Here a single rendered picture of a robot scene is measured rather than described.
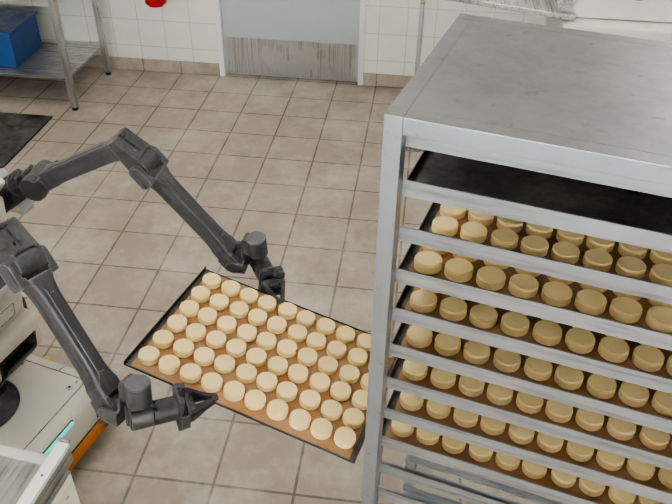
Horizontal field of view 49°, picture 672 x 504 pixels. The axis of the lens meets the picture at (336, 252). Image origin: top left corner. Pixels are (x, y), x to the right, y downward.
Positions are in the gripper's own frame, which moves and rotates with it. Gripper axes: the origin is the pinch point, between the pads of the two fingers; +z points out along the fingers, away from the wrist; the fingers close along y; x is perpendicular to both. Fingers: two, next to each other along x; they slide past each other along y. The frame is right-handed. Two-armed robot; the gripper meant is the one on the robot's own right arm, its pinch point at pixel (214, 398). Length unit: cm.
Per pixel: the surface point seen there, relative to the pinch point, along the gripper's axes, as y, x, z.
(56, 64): -110, 405, 6
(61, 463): -14.3, 3.1, -35.2
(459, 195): 76, -32, 28
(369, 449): 11.5, -31.4, 24.0
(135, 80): -129, 409, 61
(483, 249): 68, -36, 32
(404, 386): 30, -31, 28
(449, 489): 5, -42, 39
